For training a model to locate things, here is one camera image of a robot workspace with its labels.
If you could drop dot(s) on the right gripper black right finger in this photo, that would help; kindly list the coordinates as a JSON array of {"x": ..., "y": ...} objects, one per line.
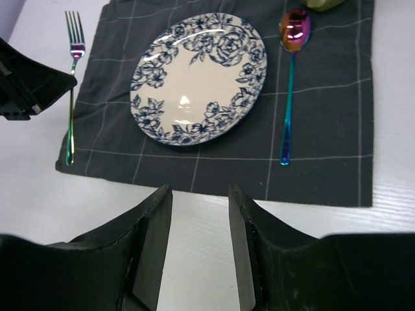
[{"x": 281, "y": 268}]

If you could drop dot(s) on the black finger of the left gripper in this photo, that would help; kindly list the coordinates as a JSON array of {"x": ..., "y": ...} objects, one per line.
[{"x": 29, "y": 87}]

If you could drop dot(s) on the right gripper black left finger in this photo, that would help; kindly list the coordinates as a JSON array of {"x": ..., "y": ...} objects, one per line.
[{"x": 117, "y": 266}]

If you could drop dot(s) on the iridescent green fork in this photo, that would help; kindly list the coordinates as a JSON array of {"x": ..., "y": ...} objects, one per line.
[{"x": 77, "y": 51}]

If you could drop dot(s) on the dark grey checked cloth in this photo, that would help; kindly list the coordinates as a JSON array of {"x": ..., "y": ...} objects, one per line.
[{"x": 332, "y": 111}]

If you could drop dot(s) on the blue white patterned plate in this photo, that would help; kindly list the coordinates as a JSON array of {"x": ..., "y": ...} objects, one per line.
[{"x": 198, "y": 79}]

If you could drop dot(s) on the pale yellow cup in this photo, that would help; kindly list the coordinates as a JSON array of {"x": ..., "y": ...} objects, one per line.
[{"x": 321, "y": 5}]

